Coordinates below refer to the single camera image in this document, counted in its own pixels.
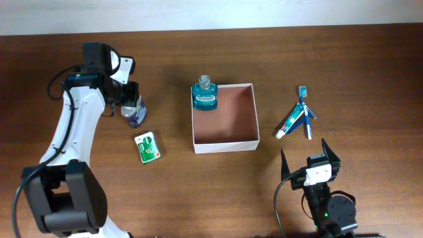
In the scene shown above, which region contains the green soap bar pack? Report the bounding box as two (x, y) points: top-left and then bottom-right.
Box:
(134, 132), (161, 164)

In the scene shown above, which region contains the blue mouthwash bottle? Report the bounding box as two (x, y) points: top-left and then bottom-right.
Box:
(192, 75), (218, 111)

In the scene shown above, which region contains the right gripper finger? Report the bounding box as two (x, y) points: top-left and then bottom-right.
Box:
(321, 138), (339, 163)
(280, 149), (291, 181)

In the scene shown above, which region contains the clear pump soap bottle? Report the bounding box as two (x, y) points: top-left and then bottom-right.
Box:
(121, 96), (147, 128)

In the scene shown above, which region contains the dark blue toothbrush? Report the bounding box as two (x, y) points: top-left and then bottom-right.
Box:
(287, 108), (317, 134)

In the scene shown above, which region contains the toothpaste tube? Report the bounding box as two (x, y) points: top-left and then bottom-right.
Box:
(275, 103), (304, 139)

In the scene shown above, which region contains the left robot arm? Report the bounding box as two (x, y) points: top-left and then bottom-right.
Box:
(12, 42), (140, 237)

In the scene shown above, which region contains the white cardboard box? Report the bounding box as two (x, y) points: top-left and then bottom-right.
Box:
(191, 83), (260, 154)

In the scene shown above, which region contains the light blue toothbrush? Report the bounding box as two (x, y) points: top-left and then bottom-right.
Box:
(299, 86), (312, 140)

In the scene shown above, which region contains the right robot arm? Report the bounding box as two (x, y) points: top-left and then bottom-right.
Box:
(274, 139), (358, 237)

